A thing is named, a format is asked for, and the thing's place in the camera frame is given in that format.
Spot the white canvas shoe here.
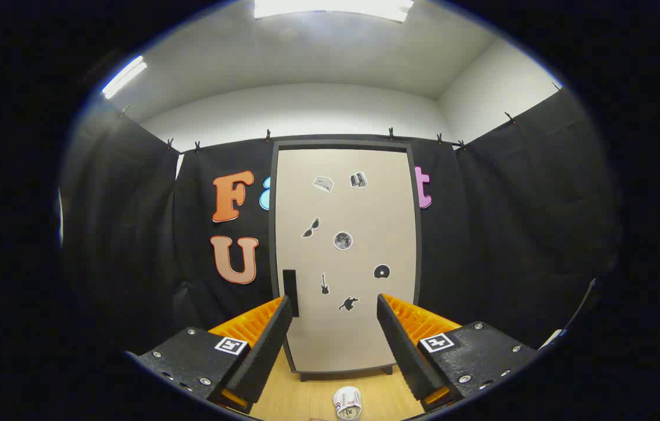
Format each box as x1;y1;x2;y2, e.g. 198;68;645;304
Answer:
333;386;363;420

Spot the beige shoe cabinet door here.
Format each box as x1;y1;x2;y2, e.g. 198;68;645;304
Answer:
276;148;417;373

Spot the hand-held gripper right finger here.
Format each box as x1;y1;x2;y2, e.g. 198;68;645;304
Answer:
377;294;541;413

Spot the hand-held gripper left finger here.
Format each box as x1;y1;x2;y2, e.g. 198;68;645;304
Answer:
125;295;294;415

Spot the black backdrop cloth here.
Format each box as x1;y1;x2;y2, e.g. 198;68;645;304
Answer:
61;88;623;363

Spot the black door handle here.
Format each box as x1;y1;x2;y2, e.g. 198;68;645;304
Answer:
283;270;300;318

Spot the ceiling light tube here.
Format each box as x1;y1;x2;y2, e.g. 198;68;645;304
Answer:
102;56;147;99

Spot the row of black clips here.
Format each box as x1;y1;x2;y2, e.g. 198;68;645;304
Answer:
119;82;562;151

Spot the grey shoe cabinet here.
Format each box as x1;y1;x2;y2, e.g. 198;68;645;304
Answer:
269;140;422;382

